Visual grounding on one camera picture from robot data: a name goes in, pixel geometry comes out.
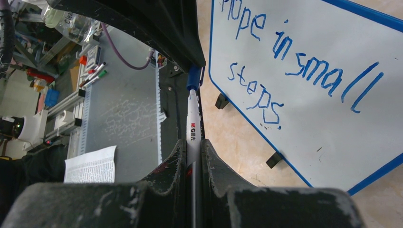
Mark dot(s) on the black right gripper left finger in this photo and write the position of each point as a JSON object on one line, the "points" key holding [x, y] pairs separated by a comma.
{"points": [[155, 201]]}

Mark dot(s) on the blue marker cap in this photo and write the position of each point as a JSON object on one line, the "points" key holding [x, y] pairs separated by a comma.
{"points": [[194, 76]]}

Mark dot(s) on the markers on workbench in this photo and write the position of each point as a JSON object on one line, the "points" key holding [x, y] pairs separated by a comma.
{"points": [[92, 74]]}

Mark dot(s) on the black whiteboard foot clip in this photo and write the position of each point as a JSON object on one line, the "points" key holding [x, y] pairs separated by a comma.
{"points": [[221, 102], [274, 159]]}

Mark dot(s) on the clear plastic bottle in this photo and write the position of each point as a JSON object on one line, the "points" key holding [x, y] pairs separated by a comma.
{"points": [[75, 27]]}

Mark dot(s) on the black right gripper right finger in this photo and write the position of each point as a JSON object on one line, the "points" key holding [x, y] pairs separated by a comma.
{"points": [[233, 202]]}

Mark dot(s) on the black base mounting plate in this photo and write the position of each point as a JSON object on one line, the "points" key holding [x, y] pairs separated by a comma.
{"points": [[173, 102]]}

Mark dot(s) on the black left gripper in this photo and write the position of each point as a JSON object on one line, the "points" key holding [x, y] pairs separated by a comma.
{"points": [[168, 26]]}

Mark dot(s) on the white printed paper sheet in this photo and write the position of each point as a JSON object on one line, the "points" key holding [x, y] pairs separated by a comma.
{"points": [[91, 167]]}

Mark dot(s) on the blue white marker pen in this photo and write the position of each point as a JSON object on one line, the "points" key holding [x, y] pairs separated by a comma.
{"points": [[193, 162]]}

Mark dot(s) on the blue framed whiteboard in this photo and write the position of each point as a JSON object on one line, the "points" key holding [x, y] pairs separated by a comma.
{"points": [[320, 80]]}

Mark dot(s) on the white cable duct rail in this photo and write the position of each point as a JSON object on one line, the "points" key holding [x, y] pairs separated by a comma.
{"points": [[160, 116]]}

